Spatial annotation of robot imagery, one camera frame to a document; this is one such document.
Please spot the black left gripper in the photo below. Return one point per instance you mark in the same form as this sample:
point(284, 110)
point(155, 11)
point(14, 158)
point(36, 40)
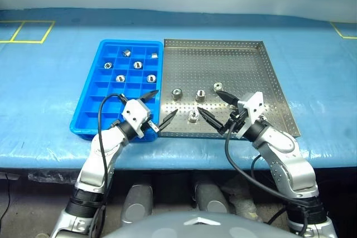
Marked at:
point(149, 123)

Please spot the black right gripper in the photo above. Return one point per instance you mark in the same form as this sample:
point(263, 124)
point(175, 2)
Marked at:
point(237, 118)

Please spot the metal nut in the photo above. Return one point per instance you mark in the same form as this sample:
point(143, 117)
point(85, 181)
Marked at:
point(217, 86)
point(177, 94)
point(193, 116)
point(200, 95)

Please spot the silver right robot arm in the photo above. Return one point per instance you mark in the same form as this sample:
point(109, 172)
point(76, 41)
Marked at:
point(281, 143)

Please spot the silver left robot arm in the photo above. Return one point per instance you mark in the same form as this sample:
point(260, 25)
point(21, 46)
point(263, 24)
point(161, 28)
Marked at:
point(94, 148)

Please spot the blue compartment tray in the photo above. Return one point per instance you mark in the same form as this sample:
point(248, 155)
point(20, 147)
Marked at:
point(93, 105)

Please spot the perforated stainless steel tray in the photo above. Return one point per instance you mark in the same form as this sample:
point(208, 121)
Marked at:
point(223, 65)

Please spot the grey rounded leg cover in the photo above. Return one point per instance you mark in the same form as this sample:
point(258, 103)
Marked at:
point(138, 203)
point(210, 197)

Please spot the blue plastic table cover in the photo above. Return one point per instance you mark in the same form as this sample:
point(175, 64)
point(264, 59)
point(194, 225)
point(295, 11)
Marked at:
point(42, 96)

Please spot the grey robot torso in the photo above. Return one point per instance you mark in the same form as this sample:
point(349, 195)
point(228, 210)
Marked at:
point(167, 227)

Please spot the crumpled clear plastic sheet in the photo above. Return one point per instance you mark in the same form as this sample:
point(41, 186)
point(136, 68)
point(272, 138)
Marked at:
point(47, 177)

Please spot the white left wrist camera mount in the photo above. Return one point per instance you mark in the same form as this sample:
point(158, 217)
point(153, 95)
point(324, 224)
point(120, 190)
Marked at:
point(134, 112)

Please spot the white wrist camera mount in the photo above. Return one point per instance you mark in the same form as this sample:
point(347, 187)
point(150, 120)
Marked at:
point(255, 105)
point(134, 112)

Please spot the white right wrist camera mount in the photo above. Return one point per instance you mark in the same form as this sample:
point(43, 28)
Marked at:
point(255, 105)

